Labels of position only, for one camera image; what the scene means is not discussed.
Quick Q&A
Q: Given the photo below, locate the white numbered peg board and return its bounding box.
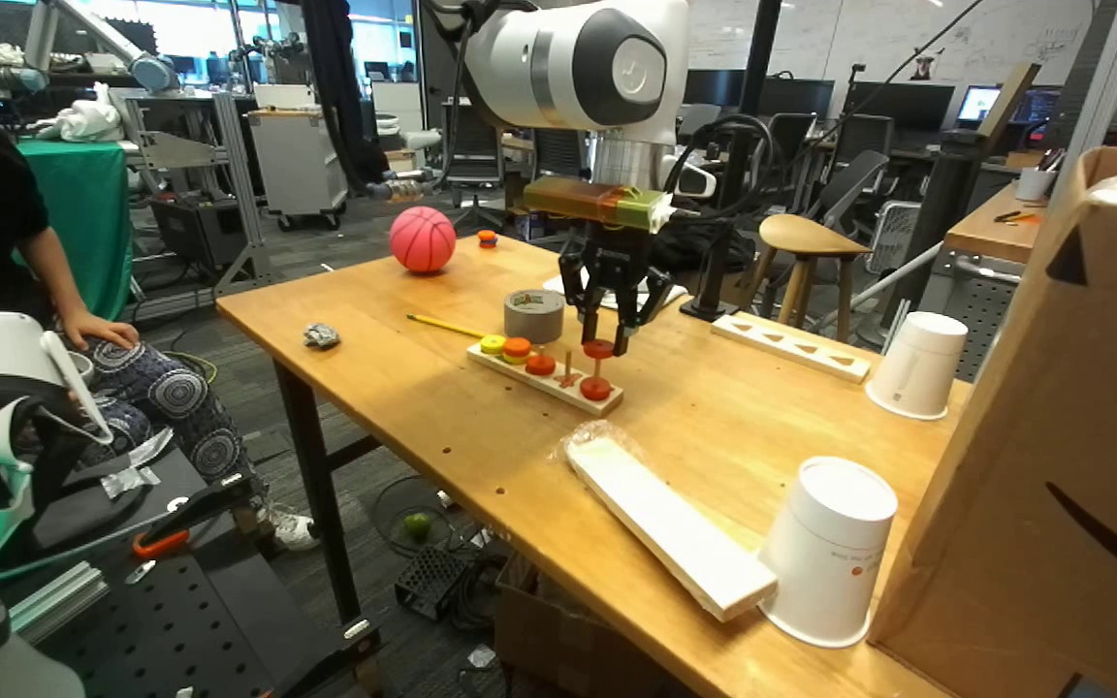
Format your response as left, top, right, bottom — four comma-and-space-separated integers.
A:
460, 334, 628, 418

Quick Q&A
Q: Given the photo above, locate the person right hand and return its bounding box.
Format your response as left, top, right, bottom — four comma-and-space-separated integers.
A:
59, 308, 145, 358

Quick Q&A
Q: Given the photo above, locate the green table cloth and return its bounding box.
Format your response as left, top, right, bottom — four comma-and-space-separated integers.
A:
10, 136, 138, 319

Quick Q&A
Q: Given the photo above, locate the black computer monitor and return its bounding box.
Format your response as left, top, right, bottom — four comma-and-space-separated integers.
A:
688, 66, 743, 114
847, 76, 957, 136
770, 72, 839, 129

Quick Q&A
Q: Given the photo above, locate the brown cardboard box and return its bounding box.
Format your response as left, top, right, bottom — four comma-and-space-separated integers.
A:
489, 580, 707, 698

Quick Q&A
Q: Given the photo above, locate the yellow pencil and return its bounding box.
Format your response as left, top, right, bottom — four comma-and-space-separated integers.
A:
403, 308, 483, 344

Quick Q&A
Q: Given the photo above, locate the orange-handled tool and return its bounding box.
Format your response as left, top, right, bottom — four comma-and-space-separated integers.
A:
128, 522, 196, 562

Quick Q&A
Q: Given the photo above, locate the person right forearm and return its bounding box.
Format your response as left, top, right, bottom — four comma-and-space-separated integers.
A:
14, 230, 94, 325

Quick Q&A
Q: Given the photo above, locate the small green ball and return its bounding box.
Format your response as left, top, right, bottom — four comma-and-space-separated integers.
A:
394, 508, 437, 546

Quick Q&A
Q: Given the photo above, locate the wooden stool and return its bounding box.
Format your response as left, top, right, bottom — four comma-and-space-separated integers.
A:
741, 211, 876, 330

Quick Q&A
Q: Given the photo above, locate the black floor item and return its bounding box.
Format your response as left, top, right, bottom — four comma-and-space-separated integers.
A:
392, 536, 499, 628

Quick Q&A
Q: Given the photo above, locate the grey tape roll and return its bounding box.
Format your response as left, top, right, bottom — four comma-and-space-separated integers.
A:
499, 284, 570, 348

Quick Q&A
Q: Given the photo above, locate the light wooden peg strip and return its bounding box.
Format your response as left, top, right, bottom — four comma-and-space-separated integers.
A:
707, 308, 876, 385

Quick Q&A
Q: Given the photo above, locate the white cabinet cart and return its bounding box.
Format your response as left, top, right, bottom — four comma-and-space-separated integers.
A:
243, 105, 354, 224

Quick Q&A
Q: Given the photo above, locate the large cardboard box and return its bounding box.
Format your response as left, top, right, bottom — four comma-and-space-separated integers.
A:
864, 145, 1117, 698

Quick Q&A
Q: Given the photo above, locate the white plastic-wrapped foam board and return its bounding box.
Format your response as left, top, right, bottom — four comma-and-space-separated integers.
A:
564, 418, 782, 628

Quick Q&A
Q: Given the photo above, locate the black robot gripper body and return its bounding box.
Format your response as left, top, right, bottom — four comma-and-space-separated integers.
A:
570, 230, 661, 291

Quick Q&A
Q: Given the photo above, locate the pink basketball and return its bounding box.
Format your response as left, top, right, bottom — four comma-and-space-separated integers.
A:
384, 200, 460, 279

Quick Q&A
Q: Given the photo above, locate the black camera stand pole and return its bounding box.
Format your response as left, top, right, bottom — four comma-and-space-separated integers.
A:
692, 0, 789, 325

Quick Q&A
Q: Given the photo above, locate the small dark grey object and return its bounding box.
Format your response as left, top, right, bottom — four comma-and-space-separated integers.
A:
300, 319, 344, 358

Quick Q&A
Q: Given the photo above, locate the white paper cup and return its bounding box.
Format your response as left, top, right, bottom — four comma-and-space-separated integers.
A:
860, 308, 975, 425
756, 451, 902, 653

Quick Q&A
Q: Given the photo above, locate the long wooden workbench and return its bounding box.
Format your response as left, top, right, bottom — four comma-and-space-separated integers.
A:
944, 173, 1055, 269

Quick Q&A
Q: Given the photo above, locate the black perforated table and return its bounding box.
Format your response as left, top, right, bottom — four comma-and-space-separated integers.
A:
10, 508, 384, 698

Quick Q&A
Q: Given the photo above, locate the monitor with blue screen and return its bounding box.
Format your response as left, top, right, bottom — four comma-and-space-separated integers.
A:
954, 83, 1067, 136

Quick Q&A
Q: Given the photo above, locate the grey metal shelf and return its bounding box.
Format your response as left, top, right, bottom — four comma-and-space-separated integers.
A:
128, 89, 262, 322

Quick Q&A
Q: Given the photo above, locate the brown green wrist camera bar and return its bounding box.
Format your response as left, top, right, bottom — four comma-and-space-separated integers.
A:
518, 173, 681, 237

